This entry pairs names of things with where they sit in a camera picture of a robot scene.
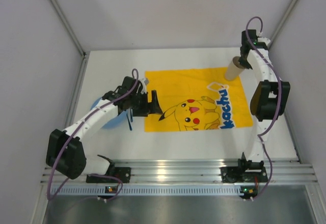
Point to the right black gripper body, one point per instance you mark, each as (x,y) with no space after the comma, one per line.
(245,51)

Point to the blue metallic fork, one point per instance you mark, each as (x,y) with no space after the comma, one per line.
(129,123)

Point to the blue metallic spoon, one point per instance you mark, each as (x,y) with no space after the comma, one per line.
(131,115)

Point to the left aluminium frame post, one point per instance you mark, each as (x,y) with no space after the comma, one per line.
(67,27)

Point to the perforated cable duct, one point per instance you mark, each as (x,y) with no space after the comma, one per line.
(136,190)

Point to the yellow Pikachu cloth placemat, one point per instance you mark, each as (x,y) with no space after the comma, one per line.
(197,99)

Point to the beige paper cup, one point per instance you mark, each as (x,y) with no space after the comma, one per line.
(234,69)

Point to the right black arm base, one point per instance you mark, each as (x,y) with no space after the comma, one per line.
(246,171)

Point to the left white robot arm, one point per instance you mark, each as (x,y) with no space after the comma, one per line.
(66,151)

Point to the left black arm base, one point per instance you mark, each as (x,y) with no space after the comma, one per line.
(122,173)

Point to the light blue plate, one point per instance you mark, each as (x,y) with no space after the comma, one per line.
(115,122)

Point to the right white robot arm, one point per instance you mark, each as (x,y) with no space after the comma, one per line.
(270,97)

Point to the aluminium mounting rail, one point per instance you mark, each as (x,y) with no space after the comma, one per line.
(209,171)

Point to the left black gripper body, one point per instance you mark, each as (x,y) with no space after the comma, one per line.
(148,104)

